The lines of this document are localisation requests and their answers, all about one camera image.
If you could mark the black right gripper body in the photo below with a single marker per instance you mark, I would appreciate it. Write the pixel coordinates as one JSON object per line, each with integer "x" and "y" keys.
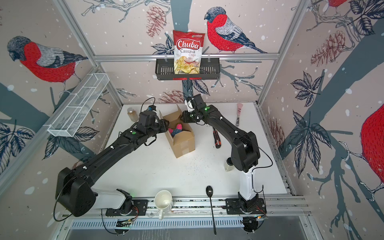
{"x": 186, "y": 116}

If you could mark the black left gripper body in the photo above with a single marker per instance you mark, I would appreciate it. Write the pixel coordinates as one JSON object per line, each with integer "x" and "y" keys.
{"x": 163, "y": 126}

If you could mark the brown cardboard express box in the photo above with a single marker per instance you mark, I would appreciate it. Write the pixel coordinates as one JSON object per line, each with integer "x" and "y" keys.
{"x": 184, "y": 142}

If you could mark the red black utility knife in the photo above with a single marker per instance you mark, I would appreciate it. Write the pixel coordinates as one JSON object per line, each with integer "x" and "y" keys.
{"x": 217, "y": 138}

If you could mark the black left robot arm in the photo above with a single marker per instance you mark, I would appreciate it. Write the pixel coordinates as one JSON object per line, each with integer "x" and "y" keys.
{"x": 74, "y": 187}

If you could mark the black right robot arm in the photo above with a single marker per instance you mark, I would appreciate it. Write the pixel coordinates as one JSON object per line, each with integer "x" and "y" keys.
{"x": 245, "y": 152}

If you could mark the colourful plush toy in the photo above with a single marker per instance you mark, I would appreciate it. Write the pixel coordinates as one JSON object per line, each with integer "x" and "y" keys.
{"x": 178, "y": 129}

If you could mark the brown spice jar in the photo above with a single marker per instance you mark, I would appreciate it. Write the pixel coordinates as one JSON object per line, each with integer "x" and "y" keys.
{"x": 134, "y": 117}

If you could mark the black lid glass jar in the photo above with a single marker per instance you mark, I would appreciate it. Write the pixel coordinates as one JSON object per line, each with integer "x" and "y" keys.
{"x": 228, "y": 165}

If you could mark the Chuba cassava chips bag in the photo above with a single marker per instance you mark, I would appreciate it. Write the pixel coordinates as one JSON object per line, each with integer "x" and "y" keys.
{"x": 188, "y": 50}

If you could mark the cream ceramic mug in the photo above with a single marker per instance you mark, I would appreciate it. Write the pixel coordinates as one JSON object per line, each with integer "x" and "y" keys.
{"x": 163, "y": 202}

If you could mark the black long spoon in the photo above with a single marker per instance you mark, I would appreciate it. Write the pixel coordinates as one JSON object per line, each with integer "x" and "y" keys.
{"x": 209, "y": 192}

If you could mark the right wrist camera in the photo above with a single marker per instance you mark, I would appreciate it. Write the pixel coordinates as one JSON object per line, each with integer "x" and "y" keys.
{"x": 189, "y": 104}

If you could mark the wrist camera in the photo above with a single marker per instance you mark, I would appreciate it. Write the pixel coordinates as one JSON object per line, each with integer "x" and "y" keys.
{"x": 152, "y": 108}
{"x": 189, "y": 104}

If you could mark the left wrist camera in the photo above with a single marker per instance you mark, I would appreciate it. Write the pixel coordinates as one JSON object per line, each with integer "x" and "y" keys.
{"x": 152, "y": 108}

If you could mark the black wire wall basket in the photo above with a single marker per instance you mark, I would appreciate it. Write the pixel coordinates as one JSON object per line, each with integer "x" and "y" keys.
{"x": 206, "y": 69}

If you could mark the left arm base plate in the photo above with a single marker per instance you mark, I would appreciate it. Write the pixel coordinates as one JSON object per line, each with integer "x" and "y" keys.
{"x": 129, "y": 208}

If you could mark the aluminium front rail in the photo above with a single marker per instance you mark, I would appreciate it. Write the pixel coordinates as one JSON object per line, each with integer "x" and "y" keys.
{"x": 188, "y": 207}

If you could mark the white wire mesh shelf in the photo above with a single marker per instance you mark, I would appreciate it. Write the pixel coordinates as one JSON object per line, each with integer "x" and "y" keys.
{"x": 70, "y": 119}

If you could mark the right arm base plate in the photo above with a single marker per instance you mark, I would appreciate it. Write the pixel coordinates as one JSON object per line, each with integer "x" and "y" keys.
{"x": 255, "y": 206}

